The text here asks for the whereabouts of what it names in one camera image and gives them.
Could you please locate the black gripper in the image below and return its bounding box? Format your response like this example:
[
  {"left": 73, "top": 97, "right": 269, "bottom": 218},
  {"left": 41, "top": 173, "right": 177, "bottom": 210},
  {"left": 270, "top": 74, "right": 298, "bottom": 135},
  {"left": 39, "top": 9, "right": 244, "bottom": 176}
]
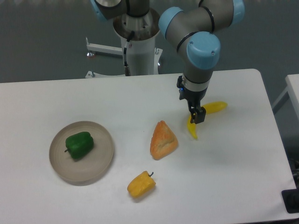
[{"left": 177, "top": 75, "right": 207, "bottom": 124}]

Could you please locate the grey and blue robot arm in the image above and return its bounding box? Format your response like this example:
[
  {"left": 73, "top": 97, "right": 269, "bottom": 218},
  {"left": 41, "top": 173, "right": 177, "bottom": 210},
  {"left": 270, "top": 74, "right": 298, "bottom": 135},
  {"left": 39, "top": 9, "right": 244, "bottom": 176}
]
[{"left": 91, "top": 0, "right": 245, "bottom": 124}]

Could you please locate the yellow bell pepper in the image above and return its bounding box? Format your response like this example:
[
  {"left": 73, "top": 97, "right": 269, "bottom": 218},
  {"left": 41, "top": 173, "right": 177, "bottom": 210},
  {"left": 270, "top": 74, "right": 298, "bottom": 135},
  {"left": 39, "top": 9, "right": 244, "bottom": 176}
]
[{"left": 127, "top": 171, "right": 156, "bottom": 198}]

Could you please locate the green bell pepper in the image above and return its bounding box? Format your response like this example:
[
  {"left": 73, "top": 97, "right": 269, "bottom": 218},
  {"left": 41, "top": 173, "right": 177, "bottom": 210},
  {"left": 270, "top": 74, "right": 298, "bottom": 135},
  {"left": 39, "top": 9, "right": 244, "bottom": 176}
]
[{"left": 64, "top": 132, "right": 94, "bottom": 160}]

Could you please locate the beige round plate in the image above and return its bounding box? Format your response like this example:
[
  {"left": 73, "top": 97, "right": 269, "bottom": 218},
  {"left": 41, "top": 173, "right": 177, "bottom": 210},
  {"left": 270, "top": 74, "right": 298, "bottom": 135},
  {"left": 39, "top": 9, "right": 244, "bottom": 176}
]
[{"left": 49, "top": 121, "right": 114, "bottom": 186}]

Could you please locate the yellow banana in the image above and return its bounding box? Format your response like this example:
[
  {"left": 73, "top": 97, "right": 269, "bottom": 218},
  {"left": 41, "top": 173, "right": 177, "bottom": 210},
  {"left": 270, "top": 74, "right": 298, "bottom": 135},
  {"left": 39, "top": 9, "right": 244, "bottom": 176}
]
[{"left": 186, "top": 101, "right": 228, "bottom": 139}]

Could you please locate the orange triangular bread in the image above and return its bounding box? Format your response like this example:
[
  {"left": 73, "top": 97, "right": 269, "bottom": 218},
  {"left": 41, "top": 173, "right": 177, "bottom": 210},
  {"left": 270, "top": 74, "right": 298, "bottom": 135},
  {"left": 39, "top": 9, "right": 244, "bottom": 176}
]
[{"left": 150, "top": 120, "right": 178, "bottom": 160}]

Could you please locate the white side table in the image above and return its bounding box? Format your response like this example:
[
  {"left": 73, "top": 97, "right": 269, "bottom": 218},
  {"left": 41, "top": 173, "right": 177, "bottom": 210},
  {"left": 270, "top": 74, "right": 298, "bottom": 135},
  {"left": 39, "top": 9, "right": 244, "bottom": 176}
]
[{"left": 271, "top": 74, "right": 299, "bottom": 117}]

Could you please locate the black device at table edge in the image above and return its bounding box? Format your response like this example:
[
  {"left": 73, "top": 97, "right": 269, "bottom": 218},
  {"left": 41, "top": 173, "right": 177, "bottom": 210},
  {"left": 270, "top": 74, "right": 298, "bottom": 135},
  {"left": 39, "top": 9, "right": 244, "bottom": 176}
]
[{"left": 281, "top": 189, "right": 299, "bottom": 214}]

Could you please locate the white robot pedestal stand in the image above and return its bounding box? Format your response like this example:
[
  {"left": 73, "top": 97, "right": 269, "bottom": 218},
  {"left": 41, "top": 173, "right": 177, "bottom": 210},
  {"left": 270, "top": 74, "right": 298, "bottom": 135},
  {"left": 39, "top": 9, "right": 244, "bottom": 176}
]
[{"left": 84, "top": 9, "right": 164, "bottom": 79}]

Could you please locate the black cable on pedestal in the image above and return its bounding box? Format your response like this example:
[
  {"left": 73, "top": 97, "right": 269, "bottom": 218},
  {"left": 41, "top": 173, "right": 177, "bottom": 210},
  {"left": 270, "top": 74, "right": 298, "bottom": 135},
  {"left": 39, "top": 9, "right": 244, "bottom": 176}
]
[{"left": 123, "top": 30, "right": 135, "bottom": 76}]

